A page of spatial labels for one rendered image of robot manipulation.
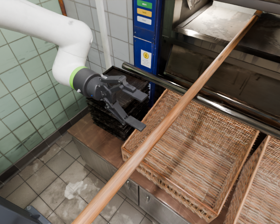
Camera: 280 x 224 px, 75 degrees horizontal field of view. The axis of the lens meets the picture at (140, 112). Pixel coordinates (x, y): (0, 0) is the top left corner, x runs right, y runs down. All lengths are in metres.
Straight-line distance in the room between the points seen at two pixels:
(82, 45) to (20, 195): 1.52
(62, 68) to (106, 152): 0.65
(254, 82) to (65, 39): 0.83
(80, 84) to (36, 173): 1.43
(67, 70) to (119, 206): 1.24
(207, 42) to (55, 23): 0.65
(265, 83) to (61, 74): 0.87
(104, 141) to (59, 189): 0.74
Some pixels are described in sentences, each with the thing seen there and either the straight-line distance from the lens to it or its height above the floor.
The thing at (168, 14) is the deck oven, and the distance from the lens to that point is 1.03.
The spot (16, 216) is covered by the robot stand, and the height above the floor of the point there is 0.40.
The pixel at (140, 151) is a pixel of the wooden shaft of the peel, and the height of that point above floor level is 1.21.
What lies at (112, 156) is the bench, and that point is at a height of 0.58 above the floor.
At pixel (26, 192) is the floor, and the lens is 1.94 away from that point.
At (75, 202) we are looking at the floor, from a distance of 1.74.
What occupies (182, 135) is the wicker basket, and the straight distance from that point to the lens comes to 1.26.
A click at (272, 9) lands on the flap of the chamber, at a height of 1.40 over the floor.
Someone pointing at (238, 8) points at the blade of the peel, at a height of 1.20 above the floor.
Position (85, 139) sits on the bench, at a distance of 1.27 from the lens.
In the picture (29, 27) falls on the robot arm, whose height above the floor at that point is 1.37.
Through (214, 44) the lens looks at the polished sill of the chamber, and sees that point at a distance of 0.97.
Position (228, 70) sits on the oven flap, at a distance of 1.03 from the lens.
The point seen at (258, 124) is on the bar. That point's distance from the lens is 0.65.
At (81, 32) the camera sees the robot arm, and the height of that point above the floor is 1.32.
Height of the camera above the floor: 1.60
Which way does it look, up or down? 48 degrees down
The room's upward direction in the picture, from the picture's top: straight up
